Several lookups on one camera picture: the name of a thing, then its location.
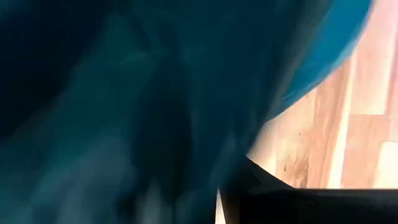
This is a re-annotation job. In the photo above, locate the teal plastic trash bag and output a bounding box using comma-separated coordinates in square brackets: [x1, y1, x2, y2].
[0, 0, 373, 224]

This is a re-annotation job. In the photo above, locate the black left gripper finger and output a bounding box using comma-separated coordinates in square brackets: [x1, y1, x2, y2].
[216, 156, 398, 224]

